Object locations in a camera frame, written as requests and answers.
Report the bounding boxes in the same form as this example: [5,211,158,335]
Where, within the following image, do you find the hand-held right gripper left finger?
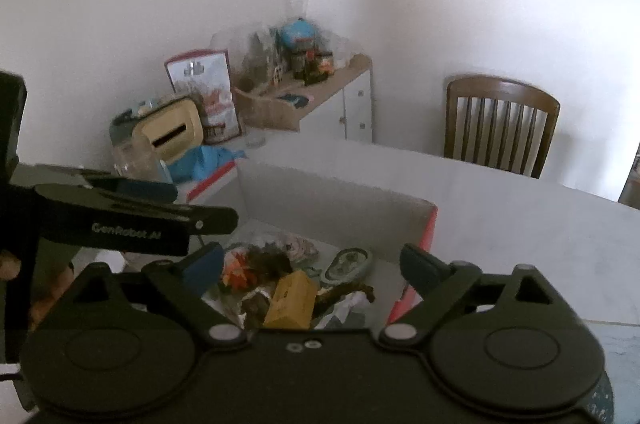
[47,241,248,350]

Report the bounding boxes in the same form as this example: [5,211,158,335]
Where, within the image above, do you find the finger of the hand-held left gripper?
[34,184,240,256]
[20,164,180,205]

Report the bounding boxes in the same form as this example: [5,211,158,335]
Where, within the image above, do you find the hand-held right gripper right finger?
[379,243,583,349]

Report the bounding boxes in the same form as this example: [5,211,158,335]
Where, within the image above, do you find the red orange packet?
[221,252,262,291]

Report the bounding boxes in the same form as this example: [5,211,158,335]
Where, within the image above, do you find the grey oval case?
[320,247,374,286]

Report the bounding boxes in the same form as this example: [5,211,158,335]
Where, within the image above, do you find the wooden block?
[262,270,319,330]

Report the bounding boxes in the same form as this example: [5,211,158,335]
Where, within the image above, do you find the red cardboard box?
[187,159,440,331]

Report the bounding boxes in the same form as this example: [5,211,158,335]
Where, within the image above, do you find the person's left hand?
[0,253,76,330]

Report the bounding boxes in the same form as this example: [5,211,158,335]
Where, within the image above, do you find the clear plastic container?
[109,109,168,182]

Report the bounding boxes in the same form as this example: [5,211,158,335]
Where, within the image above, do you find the white box with red edge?
[177,159,240,205]

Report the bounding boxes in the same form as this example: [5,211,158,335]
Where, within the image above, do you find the blue cloth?
[167,145,248,182]

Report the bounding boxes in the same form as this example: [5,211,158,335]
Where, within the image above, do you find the cream tissue box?
[132,96,205,165]

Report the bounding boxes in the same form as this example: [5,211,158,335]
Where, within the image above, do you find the crumpled white wrapper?
[315,294,373,331]

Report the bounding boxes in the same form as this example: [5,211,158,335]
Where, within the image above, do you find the red and white printed box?
[164,48,243,144]

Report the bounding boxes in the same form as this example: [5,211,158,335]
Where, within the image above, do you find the white cabinet with wooden top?
[232,54,374,144]

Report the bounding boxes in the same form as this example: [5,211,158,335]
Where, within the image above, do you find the clear plastic gift bag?
[242,24,286,92]

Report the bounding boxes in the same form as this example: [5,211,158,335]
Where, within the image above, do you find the brown wooden chair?
[444,74,562,180]

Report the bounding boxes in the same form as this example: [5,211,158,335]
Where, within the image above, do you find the colourful figurines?
[292,46,336,85]

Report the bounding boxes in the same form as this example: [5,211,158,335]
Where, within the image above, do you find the blue round toy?
[279,18,321,52]

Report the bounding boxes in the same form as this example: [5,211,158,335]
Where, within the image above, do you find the crumpled clear plastic bag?
[327,34,361,70]

